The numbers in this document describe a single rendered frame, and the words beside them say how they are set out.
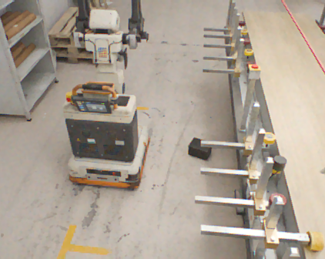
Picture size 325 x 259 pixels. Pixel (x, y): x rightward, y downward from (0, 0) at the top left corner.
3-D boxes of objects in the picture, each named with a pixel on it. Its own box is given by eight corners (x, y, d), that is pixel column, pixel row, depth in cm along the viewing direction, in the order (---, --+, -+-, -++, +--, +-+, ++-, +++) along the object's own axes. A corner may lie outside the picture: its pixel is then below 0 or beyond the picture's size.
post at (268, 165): (248, 222, 179) (266, 161, 148) (248, 217, 181) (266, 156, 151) (254, 223, 178) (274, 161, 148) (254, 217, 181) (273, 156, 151)
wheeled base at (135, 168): (139, 191, 277) (138, 171, 261) (68, 184, 283) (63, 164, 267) (150, 141, 329) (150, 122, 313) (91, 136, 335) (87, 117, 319)
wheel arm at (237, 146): (200, 147, 209) (201, 142, 206) (200, 144, 211) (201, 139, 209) (268, 153, 205) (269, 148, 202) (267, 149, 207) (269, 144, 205)
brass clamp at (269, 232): (263, 248, 137) (266, 242, 134) (259, 222, 148) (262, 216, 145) (277, 250, 137) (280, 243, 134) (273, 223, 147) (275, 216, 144)
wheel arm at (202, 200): (194, 204, 168) (195, 199, 165) (194, 200, 171) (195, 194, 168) (278, 212, 164) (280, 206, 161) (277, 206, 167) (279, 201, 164)
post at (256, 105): (240, 163, 218) (253, 105, 188) (240, 159, 221) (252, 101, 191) (246, 163, 218) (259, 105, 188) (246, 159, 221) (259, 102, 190)
